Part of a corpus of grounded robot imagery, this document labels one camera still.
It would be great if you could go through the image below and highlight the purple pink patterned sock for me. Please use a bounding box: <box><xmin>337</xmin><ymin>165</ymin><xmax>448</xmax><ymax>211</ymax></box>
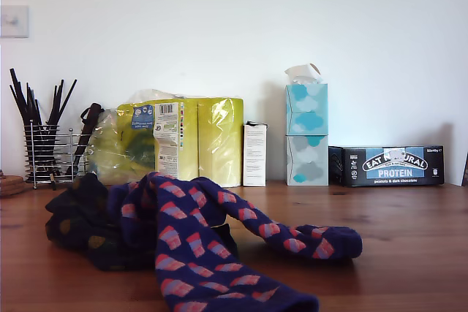
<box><xmin>184</xmin><ymin>175</ymin><xmax>363</xmax><ymax>262</ymax></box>
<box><xmin>106</xmin><ymin>171</ymin><xmax>321</xmax><ymax>312</ymax></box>

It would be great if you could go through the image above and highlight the yellow kitchen roll pack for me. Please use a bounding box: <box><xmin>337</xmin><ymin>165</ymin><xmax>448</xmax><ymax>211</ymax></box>
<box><xmin>87</xmin><ymin>88</ymin><xmax>245</xmax><ymax>189</ymax></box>

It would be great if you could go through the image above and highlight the small white carton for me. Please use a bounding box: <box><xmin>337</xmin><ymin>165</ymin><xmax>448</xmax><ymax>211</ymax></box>
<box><xmin>243</xmin><ymin>120</ymin><xmax>268</xmax><ymax>187</ymax></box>

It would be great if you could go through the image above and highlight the grey cloud tissue box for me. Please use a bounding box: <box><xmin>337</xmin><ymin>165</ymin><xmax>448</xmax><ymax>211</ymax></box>
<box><xmin>285</xmin><ymin>134</ymin><xmax>329</xmax><ymax>186</ymax></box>

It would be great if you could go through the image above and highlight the blue cloud tissue box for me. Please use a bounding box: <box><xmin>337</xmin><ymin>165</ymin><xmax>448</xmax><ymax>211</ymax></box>
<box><xmin>284</xmin><ymin>83</ymin><xmax>329</xmax><ymax>136</ymax></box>

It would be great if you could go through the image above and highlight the white tissue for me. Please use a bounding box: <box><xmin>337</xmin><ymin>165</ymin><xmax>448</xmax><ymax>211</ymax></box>
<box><xmin>284</xmin><ymin>63</ymin><xmax>323</xmax><ymax>86</ymax></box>

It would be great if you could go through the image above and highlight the black protein bar box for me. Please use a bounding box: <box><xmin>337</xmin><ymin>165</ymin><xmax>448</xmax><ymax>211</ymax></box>
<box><xmin>328</xmin><ymin>145</ymin><xmax>445</xmax><ymax>188</ymax></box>

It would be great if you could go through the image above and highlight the black stick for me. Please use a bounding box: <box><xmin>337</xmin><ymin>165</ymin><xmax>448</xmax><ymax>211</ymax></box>
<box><xmin>53</xmin><ymin>78</ymin><xmax>78</xmax><ymax>126</ymax></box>
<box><xmin>8</xmin><ymin>84</ymin><xmax>36</xmax><ymax>129</ymax></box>
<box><xmin>47</xmin><ymin>78</ymin><xmax>65</xmax><ymax>126</ymax></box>
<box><xmin>9</xmin><ymin>67</ymin><xmax>42</xmax><ymax>130</ymax></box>

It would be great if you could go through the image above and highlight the round cork coaster stack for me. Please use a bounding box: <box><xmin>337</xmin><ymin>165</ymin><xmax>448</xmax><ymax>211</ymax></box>
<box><xmin>0</xmin><ymin>174</ymin><xmax>26</xmax><ymax>198</ymax></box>

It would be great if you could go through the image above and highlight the dark brown handled utensil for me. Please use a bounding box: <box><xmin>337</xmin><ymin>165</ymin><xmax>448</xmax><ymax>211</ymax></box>
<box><xmin>71</xmin><ymin>102</ymin><xmax>106</xmax><ymax>181</ymax></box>

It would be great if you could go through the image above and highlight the chrome wire rack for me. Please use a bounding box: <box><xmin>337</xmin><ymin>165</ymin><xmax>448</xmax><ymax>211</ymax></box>
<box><xmin>23</xmin><ymin>121</ymin><xmax>91</xmax><ymax>189</ymax></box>

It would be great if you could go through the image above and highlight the white wall switch plate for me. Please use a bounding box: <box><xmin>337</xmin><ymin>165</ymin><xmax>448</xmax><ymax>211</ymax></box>
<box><xmin>0</xmin><ymin>4</ymin><xmax>30</xmax><ymax>39</ymax></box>

